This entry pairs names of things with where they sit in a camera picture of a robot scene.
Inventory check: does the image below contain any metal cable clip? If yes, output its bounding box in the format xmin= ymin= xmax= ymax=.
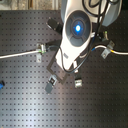
xmin=36 ymin=43 xmax=46 ymax=63
xmin=101 ymin=41 xmax=115 ymax=59
xmin=100 ymin=31 xmax=108 ymax=41

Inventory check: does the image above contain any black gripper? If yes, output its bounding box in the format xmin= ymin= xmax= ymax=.
xmin=44 ymin=58 xmax=83 ymax=94

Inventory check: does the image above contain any white cable right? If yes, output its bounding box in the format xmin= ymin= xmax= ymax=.
xmin=91 ymin=45 xmax=128 ymax=56

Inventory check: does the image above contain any white cable with green connector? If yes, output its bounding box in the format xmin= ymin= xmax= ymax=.
xmin=0 ymin=45 xmax=57 ymax=60

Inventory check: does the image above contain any metal cable clip upper right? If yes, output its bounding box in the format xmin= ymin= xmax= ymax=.
xmin=100 ymin=31 xmax=108 ymax=41

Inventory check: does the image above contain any metal cable clip left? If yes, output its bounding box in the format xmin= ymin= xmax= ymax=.
xmin=36 ymin=43 xmax=46 ymax=63

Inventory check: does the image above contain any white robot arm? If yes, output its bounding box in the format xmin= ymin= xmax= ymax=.
xmin=46 ymin=0 xmax=122 ymax=73

